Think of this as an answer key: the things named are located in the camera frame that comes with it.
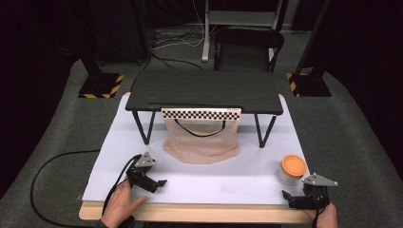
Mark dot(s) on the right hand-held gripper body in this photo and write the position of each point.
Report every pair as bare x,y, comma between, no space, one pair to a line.
316,196

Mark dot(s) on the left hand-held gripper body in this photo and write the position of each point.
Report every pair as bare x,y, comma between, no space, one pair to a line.
139,175

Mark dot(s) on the clear jar with orange lid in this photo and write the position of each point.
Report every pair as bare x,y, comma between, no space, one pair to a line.
293,166

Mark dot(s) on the beige mesh bag checkered band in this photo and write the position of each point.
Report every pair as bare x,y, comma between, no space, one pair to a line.
201,147

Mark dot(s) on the person's right hand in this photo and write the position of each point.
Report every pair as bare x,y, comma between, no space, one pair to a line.
326,218

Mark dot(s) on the person's left hand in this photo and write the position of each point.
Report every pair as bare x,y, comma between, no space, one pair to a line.
118,205

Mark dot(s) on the white table mat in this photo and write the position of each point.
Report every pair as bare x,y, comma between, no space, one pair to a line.
206,180

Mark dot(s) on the wooden table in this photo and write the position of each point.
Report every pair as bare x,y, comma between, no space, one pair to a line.
196,213

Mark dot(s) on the black stand with striped base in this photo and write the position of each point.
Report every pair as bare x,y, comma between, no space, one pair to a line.
312,84
99,85

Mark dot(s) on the black low table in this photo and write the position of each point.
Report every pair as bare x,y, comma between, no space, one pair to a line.
206,88

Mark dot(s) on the white metal stand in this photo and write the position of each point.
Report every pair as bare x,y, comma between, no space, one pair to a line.
206,41

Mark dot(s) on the black folding chair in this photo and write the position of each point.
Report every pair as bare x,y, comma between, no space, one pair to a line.
247,38

